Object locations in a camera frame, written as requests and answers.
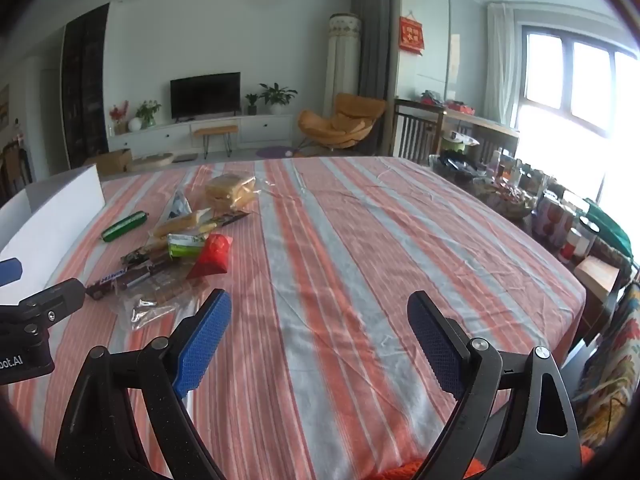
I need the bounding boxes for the red triangular snack packet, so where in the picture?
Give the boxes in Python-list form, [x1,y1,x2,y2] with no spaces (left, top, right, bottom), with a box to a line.
[187,233,234,281]

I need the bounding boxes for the orange lounge chair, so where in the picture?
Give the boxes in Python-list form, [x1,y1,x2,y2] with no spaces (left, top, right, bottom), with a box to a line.
[297,92,389,154]

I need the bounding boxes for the sliced bread packet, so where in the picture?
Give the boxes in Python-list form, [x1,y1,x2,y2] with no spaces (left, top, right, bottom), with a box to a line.
[205,173,257,212]

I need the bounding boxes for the green cloth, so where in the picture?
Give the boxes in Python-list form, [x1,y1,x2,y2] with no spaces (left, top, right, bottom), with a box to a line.
[582,198,634,259]

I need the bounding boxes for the clear plastic snack bag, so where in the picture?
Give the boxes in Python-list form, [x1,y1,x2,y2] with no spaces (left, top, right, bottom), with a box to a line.
[116,274,210,332]

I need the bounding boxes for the small wooden bench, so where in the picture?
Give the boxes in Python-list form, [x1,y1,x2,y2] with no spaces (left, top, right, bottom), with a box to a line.
[192,124,239,160]

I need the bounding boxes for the white television cabinet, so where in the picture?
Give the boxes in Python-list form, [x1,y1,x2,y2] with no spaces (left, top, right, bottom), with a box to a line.
[107,113,296,157]

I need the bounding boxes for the basket of snacks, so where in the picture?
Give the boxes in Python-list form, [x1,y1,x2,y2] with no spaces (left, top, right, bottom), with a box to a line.
[472,179,539,219]

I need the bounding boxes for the blue white triangular packet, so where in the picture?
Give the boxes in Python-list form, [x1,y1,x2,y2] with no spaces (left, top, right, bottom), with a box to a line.
[159,189,194,224]

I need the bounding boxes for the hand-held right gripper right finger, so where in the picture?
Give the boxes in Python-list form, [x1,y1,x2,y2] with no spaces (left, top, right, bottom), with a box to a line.
[406,290,584,480]

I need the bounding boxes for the brown cardboard box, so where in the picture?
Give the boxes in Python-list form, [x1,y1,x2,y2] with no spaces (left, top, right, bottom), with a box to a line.
[84,148,134,176]

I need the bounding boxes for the red white cans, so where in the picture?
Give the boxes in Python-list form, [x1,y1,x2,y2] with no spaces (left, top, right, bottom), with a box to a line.
[531,192,599,264]

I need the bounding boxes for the black plastic tray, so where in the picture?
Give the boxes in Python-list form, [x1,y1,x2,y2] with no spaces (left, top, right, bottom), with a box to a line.
[429,154,489,184]

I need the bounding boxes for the green plant with white flowers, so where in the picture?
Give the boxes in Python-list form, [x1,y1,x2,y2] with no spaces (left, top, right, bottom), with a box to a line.
[135,99,162,130]

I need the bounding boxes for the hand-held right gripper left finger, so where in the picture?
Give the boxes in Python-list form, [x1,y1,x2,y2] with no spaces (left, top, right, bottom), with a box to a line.
[54,288,234,480]

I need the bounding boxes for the wooden chair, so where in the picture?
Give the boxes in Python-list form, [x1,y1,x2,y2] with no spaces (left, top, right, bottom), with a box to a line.
[0,140,34,202]

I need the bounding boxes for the patterned cushion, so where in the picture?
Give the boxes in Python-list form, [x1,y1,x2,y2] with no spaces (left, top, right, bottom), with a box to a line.
[574,284,640,447]

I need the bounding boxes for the white cardboard box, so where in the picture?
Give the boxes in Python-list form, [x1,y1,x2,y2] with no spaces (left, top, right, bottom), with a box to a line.
[0,164,107,307]

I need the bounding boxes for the yellow snack packet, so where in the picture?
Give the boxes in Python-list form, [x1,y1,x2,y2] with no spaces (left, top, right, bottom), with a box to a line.
[149,209,217,241]

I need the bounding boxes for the green pot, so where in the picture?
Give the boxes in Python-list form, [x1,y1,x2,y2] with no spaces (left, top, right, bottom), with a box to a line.
[439,132,481,156]

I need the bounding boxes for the dark brown snack packet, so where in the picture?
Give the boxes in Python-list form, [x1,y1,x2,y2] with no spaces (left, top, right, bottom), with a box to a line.
[120,244,172,267]

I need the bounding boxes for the orange striped tablecloth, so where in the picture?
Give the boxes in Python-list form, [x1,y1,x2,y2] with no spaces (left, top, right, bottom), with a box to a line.
[0,156,587,480]

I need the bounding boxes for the dark tall cabinet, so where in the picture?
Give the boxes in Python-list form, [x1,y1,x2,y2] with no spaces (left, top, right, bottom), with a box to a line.
[59,2,110,171]

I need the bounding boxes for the large potted green plant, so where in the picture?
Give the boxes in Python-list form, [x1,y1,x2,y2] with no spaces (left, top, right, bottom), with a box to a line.
[258,82,299,115]

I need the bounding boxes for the round beige floor tray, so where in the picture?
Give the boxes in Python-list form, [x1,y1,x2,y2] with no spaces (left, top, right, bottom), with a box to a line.
[130,152,174,171]

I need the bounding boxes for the large window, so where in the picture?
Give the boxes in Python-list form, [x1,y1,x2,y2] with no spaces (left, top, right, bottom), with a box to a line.
[514,22,640,241]

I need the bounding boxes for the grey curtain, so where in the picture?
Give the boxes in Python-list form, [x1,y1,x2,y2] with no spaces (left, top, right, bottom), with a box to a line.
[349,0,394,157]

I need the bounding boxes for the dark chocolate bar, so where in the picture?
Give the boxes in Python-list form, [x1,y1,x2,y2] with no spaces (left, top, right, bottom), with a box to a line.
[84,265,152,302]

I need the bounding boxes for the red wall hanging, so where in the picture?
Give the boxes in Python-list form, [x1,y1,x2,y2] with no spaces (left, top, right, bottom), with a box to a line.
[398,11,426,55]

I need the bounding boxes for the white sheer curtain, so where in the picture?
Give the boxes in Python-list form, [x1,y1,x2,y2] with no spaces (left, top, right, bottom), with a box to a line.
[485,2,524,129]

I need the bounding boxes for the green snack packet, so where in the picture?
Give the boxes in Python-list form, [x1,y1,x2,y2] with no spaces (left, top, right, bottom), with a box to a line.
[167,233,207,261]

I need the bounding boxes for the orange knitted cloth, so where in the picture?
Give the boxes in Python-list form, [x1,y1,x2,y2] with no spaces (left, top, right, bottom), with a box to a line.
[369,459,497,480]

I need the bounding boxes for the red flower bouquet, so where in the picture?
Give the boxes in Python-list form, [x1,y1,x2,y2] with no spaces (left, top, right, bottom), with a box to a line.
[108,100,130,135]

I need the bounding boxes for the white standing air conditioner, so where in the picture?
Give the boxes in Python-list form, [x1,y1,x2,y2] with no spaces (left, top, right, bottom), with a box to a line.
[323,12,361,116]

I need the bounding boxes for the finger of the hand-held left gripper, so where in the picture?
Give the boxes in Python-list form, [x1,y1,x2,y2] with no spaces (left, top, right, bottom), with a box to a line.
[0,257,24,287]
[19,279,87,322]

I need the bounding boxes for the green sausage stick packet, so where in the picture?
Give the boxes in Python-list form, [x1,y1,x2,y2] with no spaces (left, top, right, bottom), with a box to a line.
[101,212,150,242]

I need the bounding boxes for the black television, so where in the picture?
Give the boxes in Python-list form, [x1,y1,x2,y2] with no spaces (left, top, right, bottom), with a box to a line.
[170,72,242,121]

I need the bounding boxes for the wooden railing crib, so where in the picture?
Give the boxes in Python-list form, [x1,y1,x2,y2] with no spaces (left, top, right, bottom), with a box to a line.
[392,98,446,166]

